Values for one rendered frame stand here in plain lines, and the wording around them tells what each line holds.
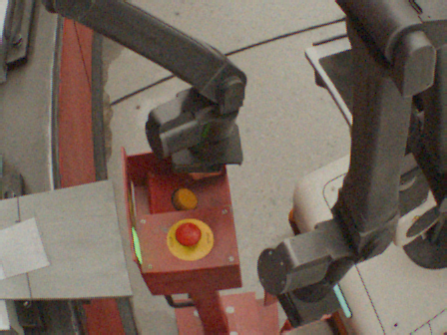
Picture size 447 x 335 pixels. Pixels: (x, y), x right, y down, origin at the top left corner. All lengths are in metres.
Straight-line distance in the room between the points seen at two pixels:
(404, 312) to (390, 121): 1.21
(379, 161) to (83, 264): 0.54
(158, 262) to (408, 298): 0.72
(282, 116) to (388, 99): 1.74
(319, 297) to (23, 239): 0.46
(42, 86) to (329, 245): 0.74
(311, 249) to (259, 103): 1.53
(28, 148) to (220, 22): 1.28
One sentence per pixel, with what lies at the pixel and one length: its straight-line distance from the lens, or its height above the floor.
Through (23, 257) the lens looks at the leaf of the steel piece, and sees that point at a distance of 1.22.
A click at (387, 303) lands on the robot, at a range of 1.90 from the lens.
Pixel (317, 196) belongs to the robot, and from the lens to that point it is 2.00.
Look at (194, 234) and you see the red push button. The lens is 1.39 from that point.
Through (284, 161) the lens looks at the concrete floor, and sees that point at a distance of 2.35.
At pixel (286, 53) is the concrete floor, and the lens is 2.53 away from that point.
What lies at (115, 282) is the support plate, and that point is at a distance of 1.17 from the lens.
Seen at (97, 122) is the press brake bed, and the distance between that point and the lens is 2.42.
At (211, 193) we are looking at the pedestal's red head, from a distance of 1.53.
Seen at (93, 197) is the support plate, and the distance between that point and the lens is 1.23.
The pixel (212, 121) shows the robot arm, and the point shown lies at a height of 0.99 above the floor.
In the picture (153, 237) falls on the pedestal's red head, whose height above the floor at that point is 0.78.
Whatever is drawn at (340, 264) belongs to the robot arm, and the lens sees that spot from 0.98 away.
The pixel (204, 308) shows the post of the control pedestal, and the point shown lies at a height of 0.35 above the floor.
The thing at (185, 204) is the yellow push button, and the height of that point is 0.73.
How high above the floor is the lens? 2.08
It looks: 62 degrees down
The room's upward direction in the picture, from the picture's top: 9 degrees counter-clockwise
